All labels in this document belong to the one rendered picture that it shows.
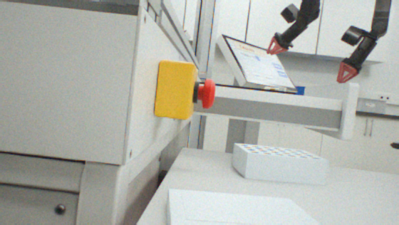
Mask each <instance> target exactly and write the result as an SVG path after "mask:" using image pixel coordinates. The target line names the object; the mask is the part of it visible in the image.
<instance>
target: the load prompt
mask: <svg viewBox="0 0 399 225"><path fill-rule="evenodd" d="M233 44H234V45H235V46H236V48H238V49H240V50H243V51H246V52H251V53H254V54H257V55H259V56H263V57H265V58H267V57H266V55H265V53H264V52H263V51H260V50H258V49H256V48H252V47H251V46H245V45H243V44H240V43H237V42H235V41H233Z"/></svg>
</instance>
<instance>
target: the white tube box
mask: <svg viewBox="0 0 399 225"><path fill-rule="evenodd" d="M328 163H329V161H328V160H327V159H323V158H321V157H319V156H316V155H314V154H312V153H310V152H306V151H304V150H295V149H288V148H281V147H269V146H262V145H245V144H236V143H234V149H233V159H232V166H233V167H234V168H235V169H236V170H237V171H238V172H239V173H240V174H241V175H242V176H243V177H244V178H245V179H255V180H264V181H278V182H293V183H301V184H315V185H324V186H326V181H327V176H328V168H329V165H328Z"/></svg>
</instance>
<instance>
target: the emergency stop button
mask: <svg viewBox="0 0 399 225"><path fill-rule="evenodd" d="M214 99H215V82H214V81H213V80H212V79H206V80H205V82H204V86H202V85H199V87H198V100H202V107H203V108H204V109H210V108H211V107H212V105H213V104H214Z"/></svg>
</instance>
